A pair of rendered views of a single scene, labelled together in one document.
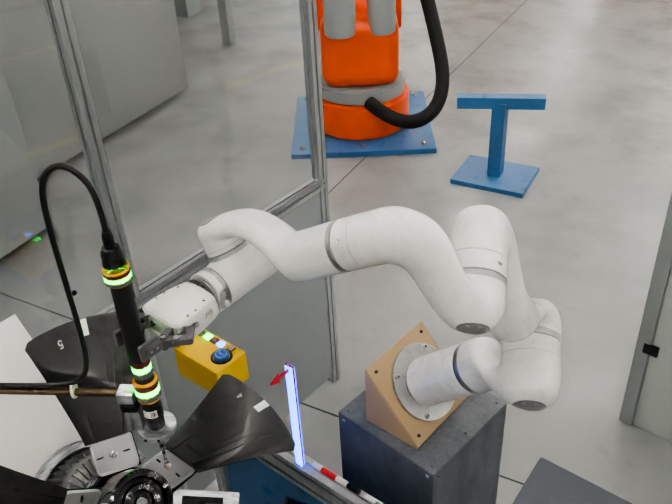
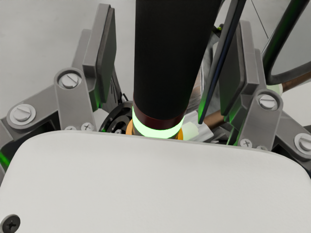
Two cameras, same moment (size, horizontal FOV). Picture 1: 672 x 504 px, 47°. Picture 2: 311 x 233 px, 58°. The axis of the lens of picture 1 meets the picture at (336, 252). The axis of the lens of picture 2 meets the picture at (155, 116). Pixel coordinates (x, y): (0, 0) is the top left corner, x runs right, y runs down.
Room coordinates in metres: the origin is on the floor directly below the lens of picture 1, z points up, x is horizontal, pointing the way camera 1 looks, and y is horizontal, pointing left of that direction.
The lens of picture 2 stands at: (1.05, 0.28, 1.61)
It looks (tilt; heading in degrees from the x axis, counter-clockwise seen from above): 59 degrees down; 136
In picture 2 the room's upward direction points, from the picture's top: 9 degrees clockwise
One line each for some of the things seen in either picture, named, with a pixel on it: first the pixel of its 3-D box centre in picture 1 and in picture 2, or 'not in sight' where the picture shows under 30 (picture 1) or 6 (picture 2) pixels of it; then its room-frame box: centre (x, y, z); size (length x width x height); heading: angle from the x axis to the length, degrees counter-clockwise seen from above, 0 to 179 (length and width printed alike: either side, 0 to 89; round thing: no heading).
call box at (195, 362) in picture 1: (212, 364); not in sight; (1.45, 0.33, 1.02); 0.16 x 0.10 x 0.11; 49
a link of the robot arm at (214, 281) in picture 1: (209, 292); not in sight; (1.11, 0.23, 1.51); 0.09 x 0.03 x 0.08; 49
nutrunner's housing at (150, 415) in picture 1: (135, 344); not in sight; (0.98, 0.35, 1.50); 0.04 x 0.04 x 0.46
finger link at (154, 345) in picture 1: (160, 347); (70, 74); (0.97, 0.30, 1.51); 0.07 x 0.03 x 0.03; 139
